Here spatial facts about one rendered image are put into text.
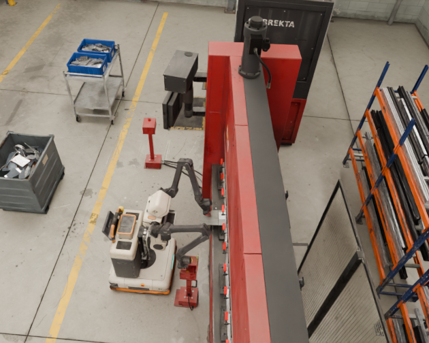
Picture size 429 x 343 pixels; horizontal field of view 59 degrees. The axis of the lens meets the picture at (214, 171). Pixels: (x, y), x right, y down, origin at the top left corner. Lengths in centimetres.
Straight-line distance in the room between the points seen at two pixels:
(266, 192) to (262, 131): 57
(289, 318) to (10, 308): 347
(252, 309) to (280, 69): 237
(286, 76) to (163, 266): 239
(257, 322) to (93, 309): 286
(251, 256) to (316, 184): 371
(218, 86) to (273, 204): 173
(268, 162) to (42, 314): 310
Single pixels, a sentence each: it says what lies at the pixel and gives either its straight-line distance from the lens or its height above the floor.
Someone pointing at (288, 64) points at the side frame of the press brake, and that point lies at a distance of 367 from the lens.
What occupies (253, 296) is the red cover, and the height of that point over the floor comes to 230.
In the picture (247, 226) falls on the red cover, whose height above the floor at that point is 230.
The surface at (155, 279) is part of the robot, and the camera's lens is 427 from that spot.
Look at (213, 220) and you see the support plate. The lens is 378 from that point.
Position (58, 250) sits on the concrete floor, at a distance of 501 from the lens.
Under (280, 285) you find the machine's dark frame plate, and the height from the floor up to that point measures 230.
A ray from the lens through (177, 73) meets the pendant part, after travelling 393.
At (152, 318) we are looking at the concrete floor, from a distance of 441.
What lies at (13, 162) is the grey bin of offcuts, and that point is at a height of 50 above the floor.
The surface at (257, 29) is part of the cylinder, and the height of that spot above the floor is 272.
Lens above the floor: 409
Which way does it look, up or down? 47 degrees down
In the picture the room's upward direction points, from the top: 5 degrees clockwise
